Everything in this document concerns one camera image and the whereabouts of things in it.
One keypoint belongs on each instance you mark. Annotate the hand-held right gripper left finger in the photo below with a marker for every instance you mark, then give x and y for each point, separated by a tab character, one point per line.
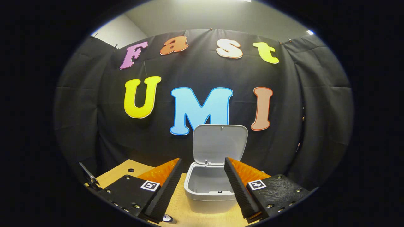
165	195

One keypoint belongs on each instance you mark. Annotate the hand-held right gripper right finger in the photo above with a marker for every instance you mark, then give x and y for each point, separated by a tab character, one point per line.
240	195

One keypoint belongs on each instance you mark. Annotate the pop can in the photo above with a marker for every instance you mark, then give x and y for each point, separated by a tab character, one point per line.
167	218

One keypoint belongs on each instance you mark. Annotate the white desktop garbage bin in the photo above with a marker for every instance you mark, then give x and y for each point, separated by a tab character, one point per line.
217	145

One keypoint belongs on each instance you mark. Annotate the wooden desktop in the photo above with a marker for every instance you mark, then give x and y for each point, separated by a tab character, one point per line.
116	173

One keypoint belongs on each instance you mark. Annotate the black backdrop cloth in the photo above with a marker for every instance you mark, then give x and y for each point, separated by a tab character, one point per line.
94	126

